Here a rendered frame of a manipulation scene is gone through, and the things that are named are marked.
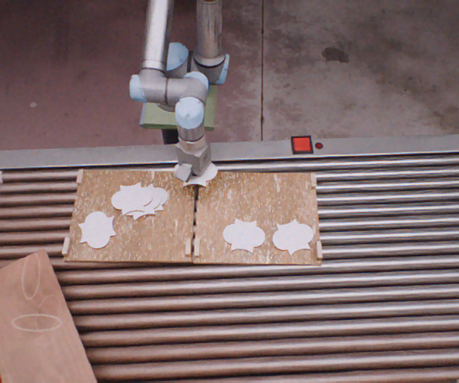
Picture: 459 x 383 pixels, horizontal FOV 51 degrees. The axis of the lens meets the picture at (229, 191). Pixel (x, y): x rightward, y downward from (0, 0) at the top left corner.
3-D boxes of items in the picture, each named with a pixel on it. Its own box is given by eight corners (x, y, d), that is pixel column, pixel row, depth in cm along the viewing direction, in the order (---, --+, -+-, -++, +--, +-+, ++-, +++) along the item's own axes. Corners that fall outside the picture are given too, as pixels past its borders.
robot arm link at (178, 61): (161, 64, 190) (157, 37, 179) (194, 67, 190) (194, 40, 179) (156, 87, 184) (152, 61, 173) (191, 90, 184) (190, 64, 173)
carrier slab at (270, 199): (199, 173, 174) (199, 171, 172) (313, 175, 173) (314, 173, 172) (194, 264, 155) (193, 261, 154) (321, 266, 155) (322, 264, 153)
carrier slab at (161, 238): (82, 172, 174) (80, 169, 173) (195, 172, 174) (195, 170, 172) (64, 262, 155) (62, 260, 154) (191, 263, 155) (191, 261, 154)
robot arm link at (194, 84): (171, 67, 139) (165, 95, 133) (210, 70, 139) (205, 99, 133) (172, 87, 145) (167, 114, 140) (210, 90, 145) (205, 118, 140)
